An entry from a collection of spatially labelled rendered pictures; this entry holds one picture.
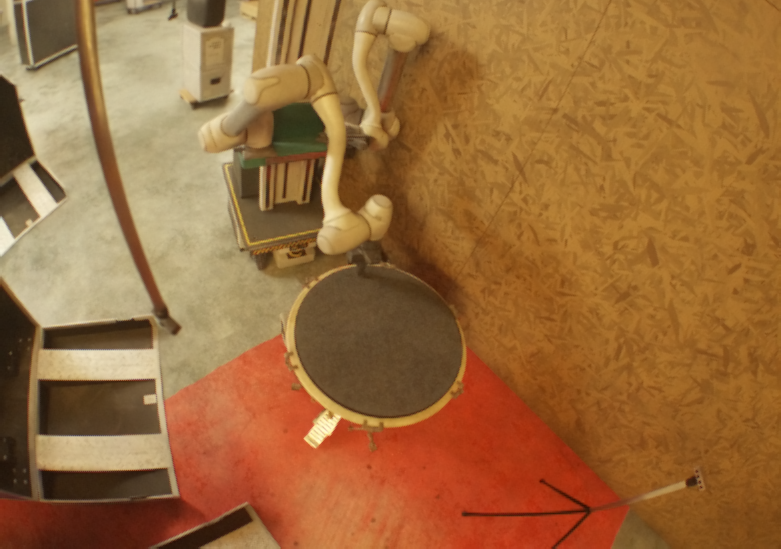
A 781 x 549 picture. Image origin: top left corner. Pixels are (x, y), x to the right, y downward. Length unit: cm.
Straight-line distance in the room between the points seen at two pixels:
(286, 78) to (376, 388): 107
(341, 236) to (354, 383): 50
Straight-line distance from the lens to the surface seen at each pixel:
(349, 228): 113
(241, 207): 244
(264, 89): 117
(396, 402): 126
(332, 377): 125
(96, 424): 224
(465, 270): 214
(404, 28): 165
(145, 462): 206
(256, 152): 188
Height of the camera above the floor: 195
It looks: 46 degrees down
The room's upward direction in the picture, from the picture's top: 21 degrees clockwise
